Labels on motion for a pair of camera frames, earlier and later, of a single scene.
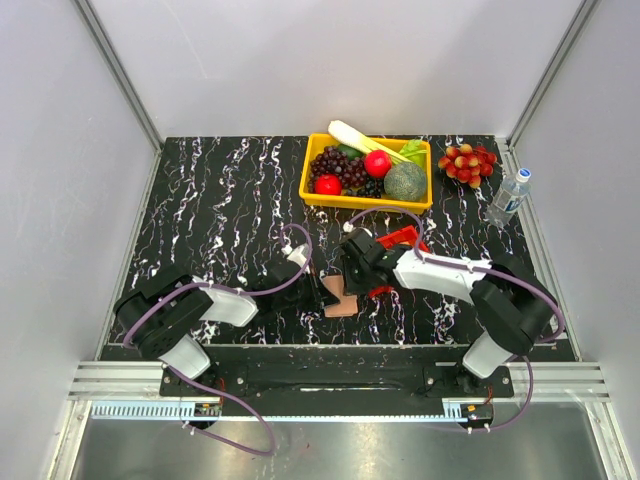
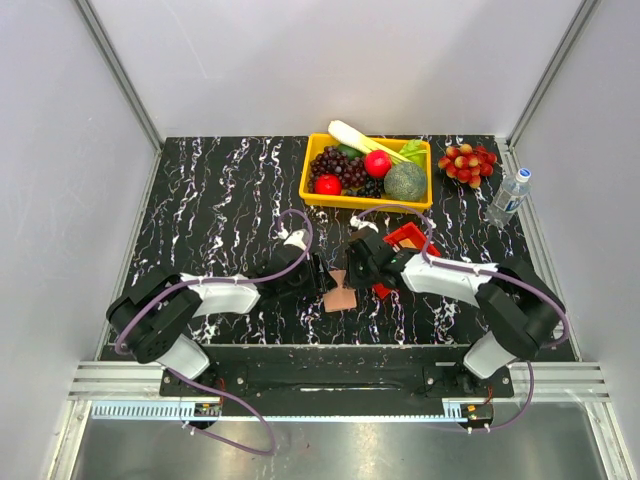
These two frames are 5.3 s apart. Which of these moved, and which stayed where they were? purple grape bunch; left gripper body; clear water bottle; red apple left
Moved: left gripper body
Stayed: purple grape bunch; red apple left; clear water bottle
